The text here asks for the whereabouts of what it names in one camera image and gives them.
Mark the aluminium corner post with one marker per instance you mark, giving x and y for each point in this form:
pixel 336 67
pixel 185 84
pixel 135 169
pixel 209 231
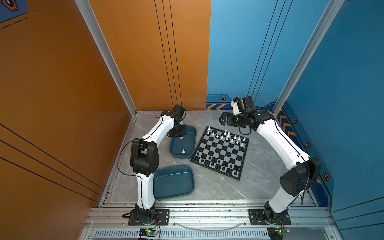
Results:
pixel 319 32
pixel 101 42

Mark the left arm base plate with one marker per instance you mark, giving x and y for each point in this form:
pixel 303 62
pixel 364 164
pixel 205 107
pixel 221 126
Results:
pixel 140 217

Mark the aluminium corner post left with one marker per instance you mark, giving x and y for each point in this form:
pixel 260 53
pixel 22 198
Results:
pixel 101 42

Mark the teal tray with black pieces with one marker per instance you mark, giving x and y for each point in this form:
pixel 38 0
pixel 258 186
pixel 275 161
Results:
pixel 173 182

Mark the black and silver chessboard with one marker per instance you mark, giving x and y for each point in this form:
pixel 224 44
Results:
pixel 221 150

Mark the aluminium corner post right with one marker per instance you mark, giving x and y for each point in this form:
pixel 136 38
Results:
pixel 319 32

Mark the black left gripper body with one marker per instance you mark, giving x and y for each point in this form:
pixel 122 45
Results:
pixel 179 131

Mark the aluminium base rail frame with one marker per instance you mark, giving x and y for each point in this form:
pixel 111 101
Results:
pixel 212 220

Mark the teal tray with white pieces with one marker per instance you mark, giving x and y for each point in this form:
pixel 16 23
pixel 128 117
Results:
pixel 187 143

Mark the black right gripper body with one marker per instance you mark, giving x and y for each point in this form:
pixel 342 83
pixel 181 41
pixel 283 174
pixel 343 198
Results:
pixel 237 120

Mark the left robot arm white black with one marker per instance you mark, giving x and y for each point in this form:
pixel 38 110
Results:
pixel 145 159

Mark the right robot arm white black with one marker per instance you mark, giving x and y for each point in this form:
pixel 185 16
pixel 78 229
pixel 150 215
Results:
pixel 302 170

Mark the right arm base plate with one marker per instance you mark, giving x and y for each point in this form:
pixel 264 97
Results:
pixel 266 217

